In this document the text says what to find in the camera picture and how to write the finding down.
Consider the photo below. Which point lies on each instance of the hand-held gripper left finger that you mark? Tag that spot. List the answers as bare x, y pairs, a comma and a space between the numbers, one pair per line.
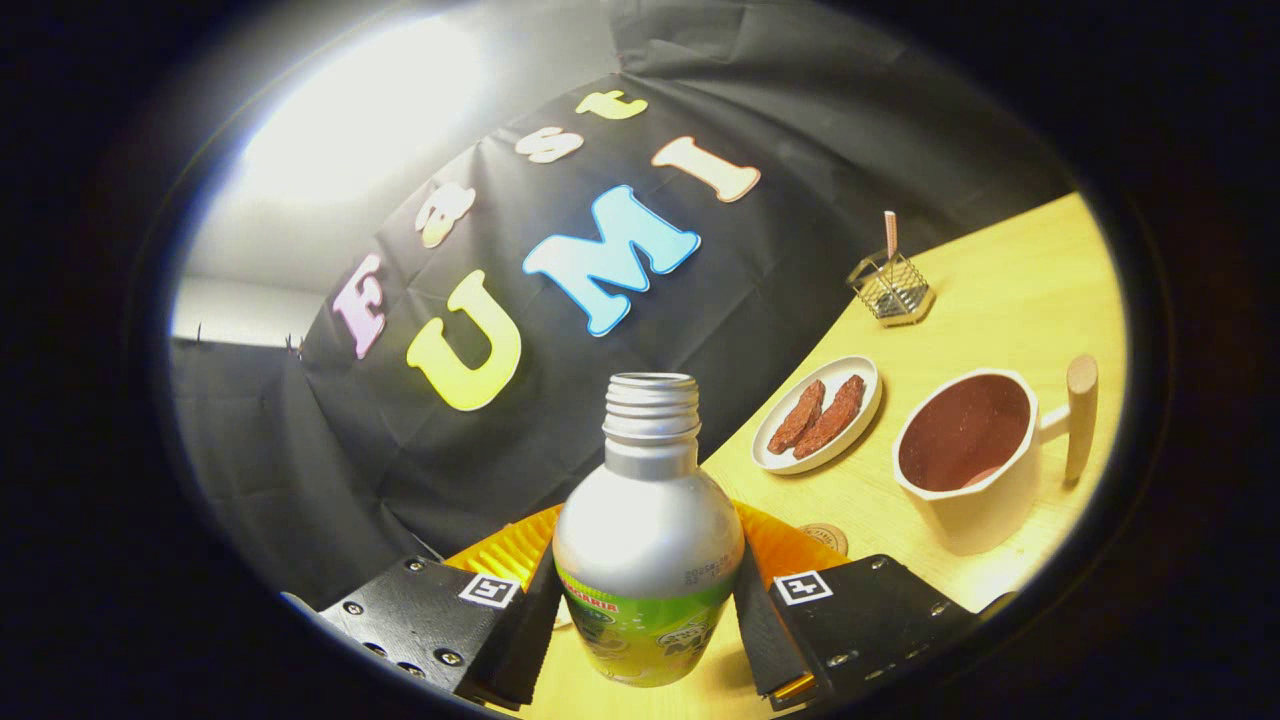
520, 640

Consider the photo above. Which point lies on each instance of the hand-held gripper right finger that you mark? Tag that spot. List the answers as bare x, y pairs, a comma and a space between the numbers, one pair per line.
765, 630

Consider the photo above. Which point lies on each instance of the round cork coaster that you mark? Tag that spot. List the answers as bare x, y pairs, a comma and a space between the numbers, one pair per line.
825, 537

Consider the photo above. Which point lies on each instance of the silver bottle with green label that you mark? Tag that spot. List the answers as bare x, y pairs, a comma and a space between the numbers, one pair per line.
648, 530

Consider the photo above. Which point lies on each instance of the brown meat slice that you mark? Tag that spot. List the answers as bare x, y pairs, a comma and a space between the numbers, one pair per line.
832, 417
797, 417

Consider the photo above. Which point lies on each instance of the white oval plate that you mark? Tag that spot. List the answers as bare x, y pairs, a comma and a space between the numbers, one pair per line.
845, 367

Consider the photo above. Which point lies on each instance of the wooden table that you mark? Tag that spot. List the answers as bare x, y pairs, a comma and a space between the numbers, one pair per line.
1000, 290

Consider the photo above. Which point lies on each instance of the pink striped straw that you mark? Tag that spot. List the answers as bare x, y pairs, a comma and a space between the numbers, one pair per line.
890, 232

